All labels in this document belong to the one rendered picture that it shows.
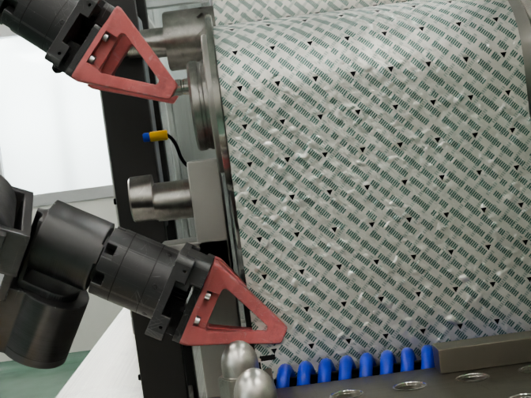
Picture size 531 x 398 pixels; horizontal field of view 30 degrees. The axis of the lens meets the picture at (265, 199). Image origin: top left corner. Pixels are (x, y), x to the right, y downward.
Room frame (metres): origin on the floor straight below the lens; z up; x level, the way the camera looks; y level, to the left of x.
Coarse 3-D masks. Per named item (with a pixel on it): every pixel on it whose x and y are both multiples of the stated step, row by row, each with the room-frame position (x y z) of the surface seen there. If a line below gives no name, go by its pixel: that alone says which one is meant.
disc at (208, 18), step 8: (208, 16) 0.80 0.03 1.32; (208, 24) 0.79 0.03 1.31; (208, 32) 0.78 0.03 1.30; (208, 40) 0.77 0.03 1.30; (208, 48) 0.77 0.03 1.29; (216, 64) 0.76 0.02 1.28; (216, 72) 0.76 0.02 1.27; (216, 80) 0.76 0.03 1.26; (216, 88) 0.76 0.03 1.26; (216, 96) 0.75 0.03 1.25; (216, 104) 0.76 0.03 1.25; (216, 112) 0.76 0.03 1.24; (224, 128) 0.77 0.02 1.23; (224, 136) 0.76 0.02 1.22; (224, 144) 0.76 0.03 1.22; (224, 152) 0.77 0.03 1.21; (224, 160) 0.77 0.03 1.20; (224, 168) 0.78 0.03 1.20; (232, 184) 0.80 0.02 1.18
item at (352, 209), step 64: (256, 192) 0.77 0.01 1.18; (320, 192) 0.77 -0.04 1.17; (384, 192) 0.77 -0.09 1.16; (448, 192) 0.77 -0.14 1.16; (512, 192) 0.77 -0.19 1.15; (256, 256) 0.77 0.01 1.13; (320, 256) 0.77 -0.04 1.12; (384, 256) 0.77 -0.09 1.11; (448, 256) 0.77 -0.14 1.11; (512, 256) 0.77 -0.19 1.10; (256, 320) 0.77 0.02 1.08; (320, 320) 0.77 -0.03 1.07; (384, 320) 0.77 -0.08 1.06; (448, 320) 0.77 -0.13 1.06; (512, 320) 0.77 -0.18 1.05
